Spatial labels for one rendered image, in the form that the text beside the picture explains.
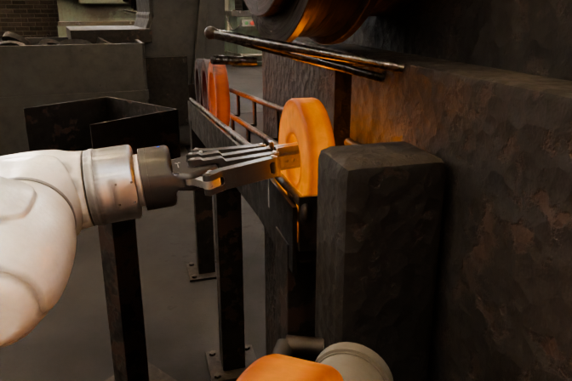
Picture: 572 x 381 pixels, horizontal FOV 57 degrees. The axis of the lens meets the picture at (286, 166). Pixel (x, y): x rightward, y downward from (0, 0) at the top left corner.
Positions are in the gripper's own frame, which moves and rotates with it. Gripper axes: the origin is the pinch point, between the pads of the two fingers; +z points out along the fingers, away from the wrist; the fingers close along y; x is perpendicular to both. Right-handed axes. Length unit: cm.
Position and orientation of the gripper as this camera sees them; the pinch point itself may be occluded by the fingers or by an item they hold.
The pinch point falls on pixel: (301, 154)
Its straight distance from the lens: 68.3
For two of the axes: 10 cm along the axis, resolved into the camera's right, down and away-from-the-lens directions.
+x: -0.8, -9.5, -3.1
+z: 9.6, -1.6, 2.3
